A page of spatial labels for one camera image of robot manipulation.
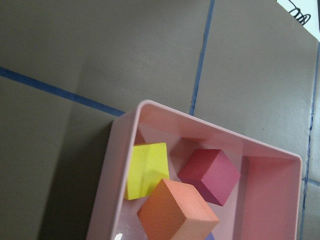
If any yellow foam block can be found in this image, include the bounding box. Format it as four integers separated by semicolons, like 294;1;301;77
124;142;170;200

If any red foam block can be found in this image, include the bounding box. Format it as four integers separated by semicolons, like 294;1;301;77
177;149;241;206

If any orange foam block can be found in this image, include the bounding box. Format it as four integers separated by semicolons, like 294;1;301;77
137;179;220;240

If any purple foam block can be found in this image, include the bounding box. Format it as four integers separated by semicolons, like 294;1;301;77
204;232;215;240

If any pink plastic bin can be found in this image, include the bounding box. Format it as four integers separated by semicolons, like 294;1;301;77
86;100;302;240

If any coiled black cable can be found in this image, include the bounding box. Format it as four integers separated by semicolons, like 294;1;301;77
286;0;312;26

